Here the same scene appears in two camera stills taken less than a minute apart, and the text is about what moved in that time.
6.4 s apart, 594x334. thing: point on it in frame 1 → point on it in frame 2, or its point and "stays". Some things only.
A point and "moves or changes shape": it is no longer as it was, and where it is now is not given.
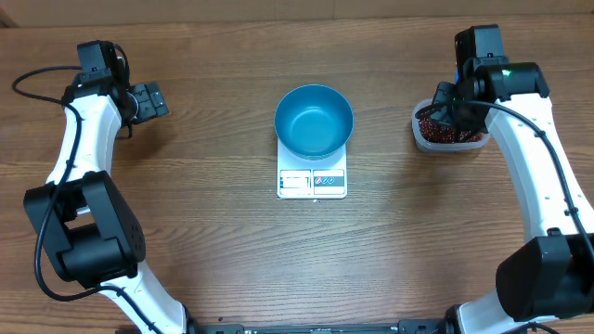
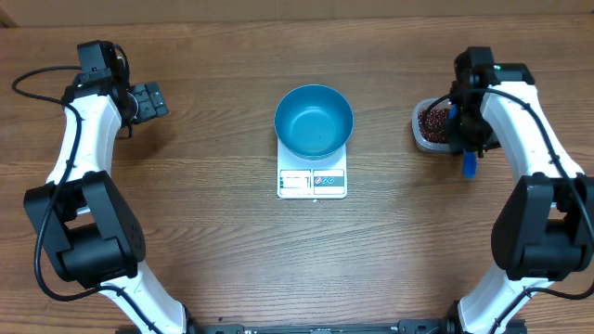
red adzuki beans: x=435 y=132 stays
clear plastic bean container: x=437 y=136 stays
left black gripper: x=150 y=107 stays
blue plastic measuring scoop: x=457 y=76 moves or changes shape
